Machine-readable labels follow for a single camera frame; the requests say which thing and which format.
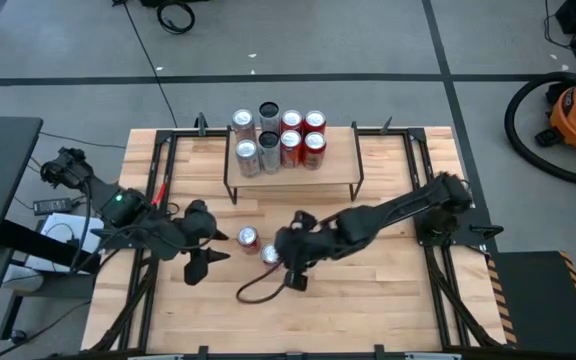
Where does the black floor equipment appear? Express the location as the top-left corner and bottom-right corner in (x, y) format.
(140, 0), (212, 9)

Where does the black power adapter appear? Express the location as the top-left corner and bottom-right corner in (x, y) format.
(32, 198), (73, 216)

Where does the white box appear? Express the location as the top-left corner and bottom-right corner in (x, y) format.
(24, 212), (105, 275)

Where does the black metal table frame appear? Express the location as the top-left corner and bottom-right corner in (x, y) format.
(85, 127), (509, 360)

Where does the red soda can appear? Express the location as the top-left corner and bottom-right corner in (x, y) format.
(280, 108), (304, 134)

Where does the black mat with hazard stripes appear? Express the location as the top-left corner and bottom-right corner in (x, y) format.
(486, 249), (576, 357)

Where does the long black floor cable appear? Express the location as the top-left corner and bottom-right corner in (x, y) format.
(121, 0), (179, 129)

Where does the tall grey black-lidded can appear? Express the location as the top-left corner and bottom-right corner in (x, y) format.
(258, 101), (282, 134)
(257, 130), (282, 175)

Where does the red Coca-Cola Zero can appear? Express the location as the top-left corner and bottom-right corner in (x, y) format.
(301, 131), (328, 171)
(303, 109), (328, 135)

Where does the red strap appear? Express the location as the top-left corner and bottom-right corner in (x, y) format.
(150, 182), (167, 207)

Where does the orange-red Fanta can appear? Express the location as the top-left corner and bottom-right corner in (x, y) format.
(279, 129), (303, 170)

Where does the coiled black cable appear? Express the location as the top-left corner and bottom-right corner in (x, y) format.
(155, 1), (197, 36)

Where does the wooden shelf with black legs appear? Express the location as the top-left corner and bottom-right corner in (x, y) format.
(222, 119), (367, 206)

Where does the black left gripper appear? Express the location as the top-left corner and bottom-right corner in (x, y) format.
(155, 199), (232, 287)

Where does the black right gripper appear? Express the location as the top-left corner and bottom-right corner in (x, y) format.
(273, 209), (342, 293)

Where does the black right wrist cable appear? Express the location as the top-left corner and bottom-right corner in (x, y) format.
(235, 272), (290, 305)

